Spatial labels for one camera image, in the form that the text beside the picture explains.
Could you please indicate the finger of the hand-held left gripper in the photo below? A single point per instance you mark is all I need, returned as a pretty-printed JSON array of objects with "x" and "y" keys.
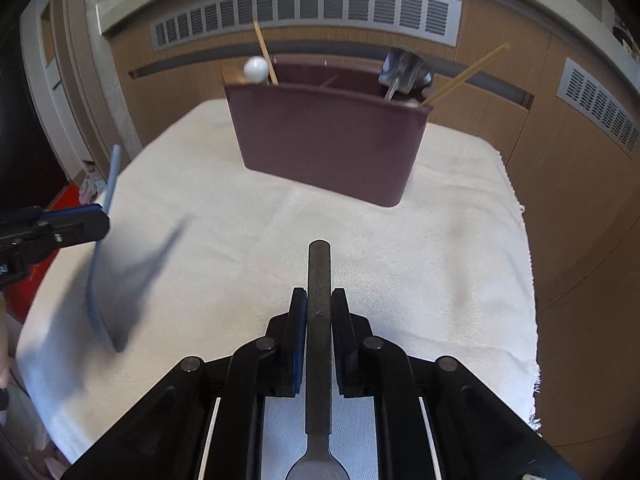
[
  {"x": 70, "y": 210},
  {"x": 80, "y": 230}
]

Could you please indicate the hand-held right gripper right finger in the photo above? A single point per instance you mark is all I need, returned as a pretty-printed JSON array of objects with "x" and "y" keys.
[{"x": 338, "y": 355}]

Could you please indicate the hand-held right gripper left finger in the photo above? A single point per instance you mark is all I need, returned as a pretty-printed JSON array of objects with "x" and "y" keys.
[{"x": 300, "y": 355}]

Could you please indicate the light blue plastic spoon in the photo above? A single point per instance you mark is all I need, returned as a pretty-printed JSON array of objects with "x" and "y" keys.
[{"x": 105, "y": 310}]

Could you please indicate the maroon utensil holder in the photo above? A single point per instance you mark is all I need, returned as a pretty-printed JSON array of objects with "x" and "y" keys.
[{"x": 325, "y": 140}]

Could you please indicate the red container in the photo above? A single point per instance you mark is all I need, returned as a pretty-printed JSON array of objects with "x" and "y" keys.
[{"x": 42, "y": 285}]

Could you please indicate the white table cloth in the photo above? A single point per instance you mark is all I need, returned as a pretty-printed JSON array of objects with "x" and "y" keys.
[{"x": 400, "y": 270}]

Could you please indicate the wooden chopstick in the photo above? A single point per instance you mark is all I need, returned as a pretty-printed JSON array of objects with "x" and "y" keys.
[
  {"x": 465, "y": 77},
  {"x": 265, "y": 52}
]

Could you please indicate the wooden kitchen cabinet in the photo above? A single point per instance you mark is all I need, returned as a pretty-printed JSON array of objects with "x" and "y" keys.
[{"x": 575, "y": 235}]

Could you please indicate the long grey vent grille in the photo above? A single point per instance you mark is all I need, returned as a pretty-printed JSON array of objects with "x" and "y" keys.
[{"x": 305, "y": 10}]

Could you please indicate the short grey vent grille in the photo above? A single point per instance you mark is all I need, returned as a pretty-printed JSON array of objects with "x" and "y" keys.
[{"x": 600, "y": 105}]

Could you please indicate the white door frame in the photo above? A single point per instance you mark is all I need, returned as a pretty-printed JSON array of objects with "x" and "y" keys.
[{"x": 55, "y": 85}]

